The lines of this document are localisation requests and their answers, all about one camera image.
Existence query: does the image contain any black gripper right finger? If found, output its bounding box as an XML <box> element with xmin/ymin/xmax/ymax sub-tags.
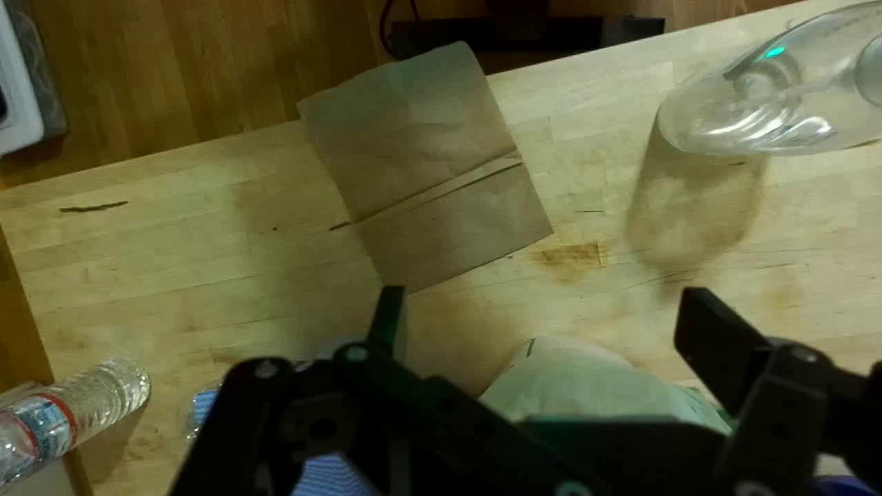
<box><xmin>676</xmin><ymin>286</ymin><xmax>771</xmax><ymax>414</ymax></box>

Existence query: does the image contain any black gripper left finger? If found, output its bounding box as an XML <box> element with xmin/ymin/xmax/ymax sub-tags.
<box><xmin>367</xmin><ymin>286</ymin><xmax>406</xmax><ymax>355</ymax></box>

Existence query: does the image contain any green plastic packet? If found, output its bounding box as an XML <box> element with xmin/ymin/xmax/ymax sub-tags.
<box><xmin>480</xmin><ymin>337</ymin><xmax>730</xmax><ymax>433</ymax></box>

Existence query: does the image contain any blue striped cloth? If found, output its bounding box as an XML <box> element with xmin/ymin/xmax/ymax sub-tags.
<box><xmin>190</xmin><ymin>388</ymin><xmax>377</xmax><ymax>496</ymax></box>

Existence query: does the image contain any brown paper bag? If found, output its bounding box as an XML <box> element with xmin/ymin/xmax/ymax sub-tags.
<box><xmin>297</xmin><ymin>42</ymin><xmax>551</xmax><ymax>288</ymax></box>

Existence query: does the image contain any clear plastic bottle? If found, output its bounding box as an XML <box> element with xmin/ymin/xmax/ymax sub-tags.
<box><xmin>658</xmin><ymin>0</ymin><xmax>882</xmax><ymax>153</ymax></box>

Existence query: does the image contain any labelled water bottle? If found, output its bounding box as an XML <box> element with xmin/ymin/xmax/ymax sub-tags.
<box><xmin>0</xmin><ymin>361</ymin><xmax>152</xmax><ymax>488</ymax></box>

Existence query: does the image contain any white appliance corner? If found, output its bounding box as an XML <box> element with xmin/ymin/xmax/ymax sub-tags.
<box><xmin>0</xmin><ymin>0</ymin><xmax>67</xmax><ymax>158</ymax></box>

